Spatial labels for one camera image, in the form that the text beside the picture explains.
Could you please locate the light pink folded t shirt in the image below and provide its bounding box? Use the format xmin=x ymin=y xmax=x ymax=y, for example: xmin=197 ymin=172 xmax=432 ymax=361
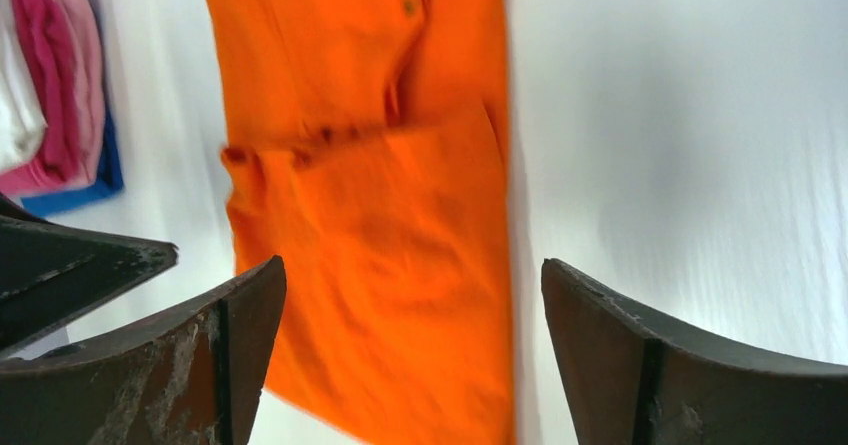
xmin=0 ymin=0 xmax=107 ymax=198

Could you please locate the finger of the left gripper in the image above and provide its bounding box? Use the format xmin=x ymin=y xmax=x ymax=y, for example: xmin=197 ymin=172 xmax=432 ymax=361
xmin=1 ymin=196 xmax=177 ymax=356

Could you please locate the white folded t shirt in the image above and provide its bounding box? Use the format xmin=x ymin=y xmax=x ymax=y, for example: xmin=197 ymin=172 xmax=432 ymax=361
xmin=1 ymin=0 xmax=47 ymax=173

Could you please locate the blue folded t shirt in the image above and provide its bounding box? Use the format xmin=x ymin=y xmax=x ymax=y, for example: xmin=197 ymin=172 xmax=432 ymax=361
xmin=20 ymin=109 xmax=124 ymax=218

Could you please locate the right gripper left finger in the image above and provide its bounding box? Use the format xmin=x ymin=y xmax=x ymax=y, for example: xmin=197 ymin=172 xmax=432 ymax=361
xmin=1 ymin=257 xmax=286 ymax=444

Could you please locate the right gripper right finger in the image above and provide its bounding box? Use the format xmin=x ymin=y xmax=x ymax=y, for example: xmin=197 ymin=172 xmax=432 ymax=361
xmin=541 ymin=259 xmax=847 ymax=444

